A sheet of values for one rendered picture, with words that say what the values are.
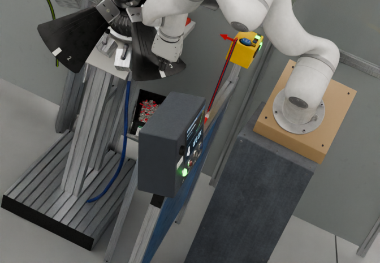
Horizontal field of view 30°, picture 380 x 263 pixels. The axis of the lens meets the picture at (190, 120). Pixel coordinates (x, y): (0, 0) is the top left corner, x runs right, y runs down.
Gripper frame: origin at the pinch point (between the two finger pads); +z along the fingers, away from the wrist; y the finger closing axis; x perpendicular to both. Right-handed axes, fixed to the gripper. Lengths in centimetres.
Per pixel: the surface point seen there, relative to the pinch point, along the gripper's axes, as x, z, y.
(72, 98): -44, 99, 54
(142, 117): 12.1, 17.5, -0.3
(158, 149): 60, -35, -20
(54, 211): 21, 95, 27
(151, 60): 0.1, 0.4, 4.3
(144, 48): -2.0, -1.7, 8.6
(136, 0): -14.1, -10.2, 19.0
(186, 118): 48, -36, -23
